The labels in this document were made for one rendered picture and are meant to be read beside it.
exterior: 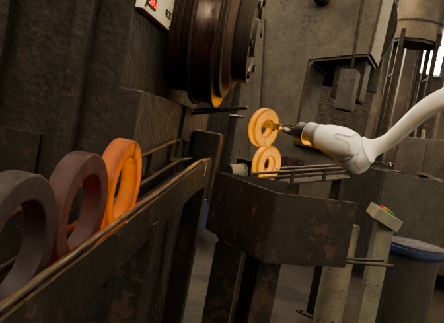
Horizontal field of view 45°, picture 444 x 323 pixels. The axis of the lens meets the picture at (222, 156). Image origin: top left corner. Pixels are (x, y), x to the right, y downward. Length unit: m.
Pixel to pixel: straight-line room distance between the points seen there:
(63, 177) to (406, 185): 3.13
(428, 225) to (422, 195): 0.21
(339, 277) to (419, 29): 8.43
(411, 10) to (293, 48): 6.31
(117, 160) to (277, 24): 3.67
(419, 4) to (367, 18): 6.22
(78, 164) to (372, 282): 1.80
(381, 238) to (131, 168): 1.51
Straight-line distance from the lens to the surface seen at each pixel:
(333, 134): 1.88
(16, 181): 0.64
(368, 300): 2.42
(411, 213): 3.77
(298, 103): 4.35
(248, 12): 1.59
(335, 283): 2.34
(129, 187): 1.06
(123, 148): 0.95
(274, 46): 4.48
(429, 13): 10.55
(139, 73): 1.39
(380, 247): 2.37
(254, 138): 2.07
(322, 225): 1.10
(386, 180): 3.66
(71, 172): 0.77
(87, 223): 0.90
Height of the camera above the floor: 0.82
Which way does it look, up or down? 3 degrees down
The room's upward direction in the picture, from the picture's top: 11 degrees clockwise
